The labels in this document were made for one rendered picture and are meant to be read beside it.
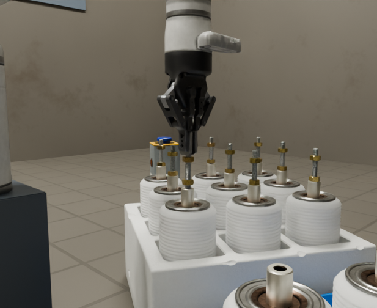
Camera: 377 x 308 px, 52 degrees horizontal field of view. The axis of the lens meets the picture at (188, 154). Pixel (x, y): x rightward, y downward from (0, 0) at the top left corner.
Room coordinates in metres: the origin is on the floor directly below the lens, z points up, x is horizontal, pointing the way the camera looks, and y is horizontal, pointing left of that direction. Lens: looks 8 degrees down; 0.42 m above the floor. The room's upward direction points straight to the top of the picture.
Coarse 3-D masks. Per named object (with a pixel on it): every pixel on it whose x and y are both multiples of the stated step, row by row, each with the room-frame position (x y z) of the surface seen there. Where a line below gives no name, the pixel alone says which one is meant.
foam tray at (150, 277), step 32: (128, 224) 0.81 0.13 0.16; (128, 256) 0.83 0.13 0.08; (160, 256) 0.58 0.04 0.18; (224, 256) 0.58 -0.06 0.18; (256, 256) 0.58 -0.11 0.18; (288, 256) 0.59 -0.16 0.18; (320, 256) 0.60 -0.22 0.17; (352, 256) 0.62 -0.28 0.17; (160, 288) 0.53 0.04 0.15; (192, 288) 0.54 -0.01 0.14; (224, 288) 0.56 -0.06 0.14; (320, 288) 0.60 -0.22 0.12
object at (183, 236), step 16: (160, 208) 0.62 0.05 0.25; (208, 208) 0.61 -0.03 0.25; (160, 224) 0.60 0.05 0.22; (176, 224) 0.58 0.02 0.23; (192, 224) 0.58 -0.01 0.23; (208, 224) 0.59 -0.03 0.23; (160, 240) 0.61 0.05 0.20; (176, 240) 0.58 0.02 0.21; (192, 240) 0.58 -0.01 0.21; (208, 240) 0.59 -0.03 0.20; (176, 256) 0.58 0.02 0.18; (192, 256) 0.58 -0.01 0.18; (208, 256) 0.59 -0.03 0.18
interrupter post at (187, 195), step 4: (184, 188) 0.62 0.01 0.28; (192, 188) 0.62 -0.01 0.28; (184, 192) 0.61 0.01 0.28; (188, 192) 0.61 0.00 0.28; (192, 192) 0.62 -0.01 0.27; (184, 196) 0.61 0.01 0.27; (188, 196) 0.61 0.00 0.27; (192, 196) 0.62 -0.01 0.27; (184, 200) 0.61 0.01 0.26; (188, 200) 0.61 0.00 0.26; (192, 200) 0.62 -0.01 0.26; (184, 204) 0.61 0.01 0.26; (188, 204) 0.61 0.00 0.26; (192, 204) 0.62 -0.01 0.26
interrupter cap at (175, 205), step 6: (180, 198) 0.66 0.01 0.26; (168, 204) 0.62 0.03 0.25; (174, 204) 0.62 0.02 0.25; (180, 204) 0.63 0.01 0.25; (198, 204) 0.63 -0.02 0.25; (204, 204) 0.62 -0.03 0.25; (174, 210) 0.59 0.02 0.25; (180, 210) 0.59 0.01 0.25; (186, 210) 0.58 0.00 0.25; (192, 210) 0.59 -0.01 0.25; (198, 210) 0.59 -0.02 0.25
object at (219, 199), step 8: (208, 192) 0.75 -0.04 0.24; (216, 192) 0.73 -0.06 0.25; (224, 192) 0.73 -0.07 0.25; (232, 192) 0.72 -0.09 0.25; (240, 192) 0.73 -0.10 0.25; (208, 200) 0.75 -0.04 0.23; (216, 200) 0.73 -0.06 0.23; (224, 200) 0.72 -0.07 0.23; (216, 208) 0.73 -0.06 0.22; (224, 208) 0.72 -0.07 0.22; (216, 216) 0.73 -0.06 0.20; (224, 216) 0.72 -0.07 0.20; (216, 224) 0.73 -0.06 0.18; (224, 224) 0.72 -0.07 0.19
